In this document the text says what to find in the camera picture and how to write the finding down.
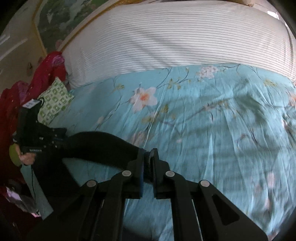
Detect framed landscape headboard painting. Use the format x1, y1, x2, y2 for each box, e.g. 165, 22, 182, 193
33, 0, 141, 54

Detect person's left hand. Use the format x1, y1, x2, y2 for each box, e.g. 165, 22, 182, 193
18, 153, 36, 166

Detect blue floral bed sheet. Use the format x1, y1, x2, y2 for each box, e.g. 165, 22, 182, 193
21, 63, 296, 241

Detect black pants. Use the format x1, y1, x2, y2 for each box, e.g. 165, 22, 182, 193
32, 132, 139, 240

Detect green white patterned pillow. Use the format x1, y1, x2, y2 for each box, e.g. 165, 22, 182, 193
38, 77, 74, 126

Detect red quilted blanket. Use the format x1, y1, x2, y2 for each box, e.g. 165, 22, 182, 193
0, 51, 68, 218

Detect white striped blanket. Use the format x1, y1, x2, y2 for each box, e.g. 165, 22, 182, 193
63, 1, 295, 88

